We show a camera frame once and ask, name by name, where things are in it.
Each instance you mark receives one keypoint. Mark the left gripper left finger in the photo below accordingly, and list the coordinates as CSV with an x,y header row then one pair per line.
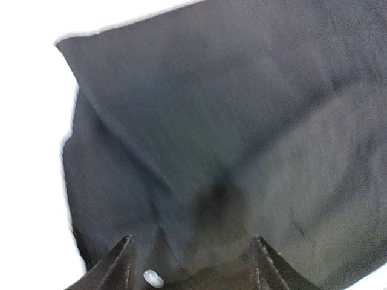
x,y
116,271

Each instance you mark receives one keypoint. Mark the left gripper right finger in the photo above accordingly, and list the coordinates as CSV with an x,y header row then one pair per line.
x,y
269,270

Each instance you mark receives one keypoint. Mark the black garment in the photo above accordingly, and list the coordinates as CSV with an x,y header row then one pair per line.
x,y
201,128

